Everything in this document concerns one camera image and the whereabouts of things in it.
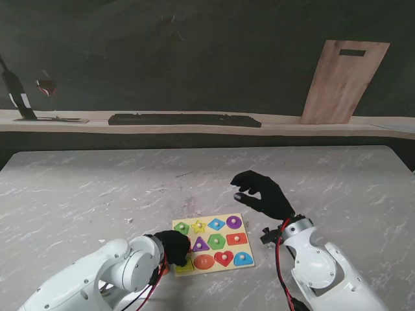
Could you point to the wooden shape puzzle board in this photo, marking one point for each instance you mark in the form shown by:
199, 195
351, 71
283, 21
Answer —
210, 231

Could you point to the blue semicircle puzzle piece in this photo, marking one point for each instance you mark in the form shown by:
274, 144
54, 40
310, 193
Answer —
243, 260

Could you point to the purple circle puzzle piece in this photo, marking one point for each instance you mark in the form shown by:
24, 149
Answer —
235, 223

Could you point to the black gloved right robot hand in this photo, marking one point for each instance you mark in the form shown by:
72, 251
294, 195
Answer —
272, 199

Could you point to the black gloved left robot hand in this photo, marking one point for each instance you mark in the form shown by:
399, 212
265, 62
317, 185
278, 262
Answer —
175, 246

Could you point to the orange oval puzzle piece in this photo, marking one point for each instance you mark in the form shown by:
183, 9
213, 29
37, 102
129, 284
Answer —
165, 271

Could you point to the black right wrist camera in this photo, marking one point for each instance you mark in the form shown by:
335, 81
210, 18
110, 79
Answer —
269, 237

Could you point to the green pentagon puzzle piece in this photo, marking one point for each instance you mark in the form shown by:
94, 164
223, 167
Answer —
180, 227

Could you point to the orange rectangle puzzle piece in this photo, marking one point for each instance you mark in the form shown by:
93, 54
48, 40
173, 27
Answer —
241, 239

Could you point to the dark wine bottle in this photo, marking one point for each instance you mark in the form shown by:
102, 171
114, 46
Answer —
16, 90

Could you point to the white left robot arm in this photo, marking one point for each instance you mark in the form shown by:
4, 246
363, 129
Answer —
107, 272

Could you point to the long black tray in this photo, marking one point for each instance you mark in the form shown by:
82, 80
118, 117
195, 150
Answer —
184, 120

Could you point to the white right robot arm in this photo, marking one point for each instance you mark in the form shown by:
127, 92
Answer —
321, 272

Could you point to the blue diamond puzzle piece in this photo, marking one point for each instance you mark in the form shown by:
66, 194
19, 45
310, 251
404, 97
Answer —
220, 223

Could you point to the wine glass with red wine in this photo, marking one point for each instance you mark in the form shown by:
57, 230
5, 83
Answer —
47, 87

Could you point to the red heart puzzle piece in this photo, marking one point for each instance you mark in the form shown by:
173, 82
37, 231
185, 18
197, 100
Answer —
223, 260

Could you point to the green hexagon puzzle piece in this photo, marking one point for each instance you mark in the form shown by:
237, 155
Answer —
220, 242

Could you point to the light wooden shelf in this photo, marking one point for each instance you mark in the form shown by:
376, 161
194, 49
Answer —
65, 125

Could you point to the wooden cutting board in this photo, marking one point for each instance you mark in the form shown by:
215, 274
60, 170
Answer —
343, 84

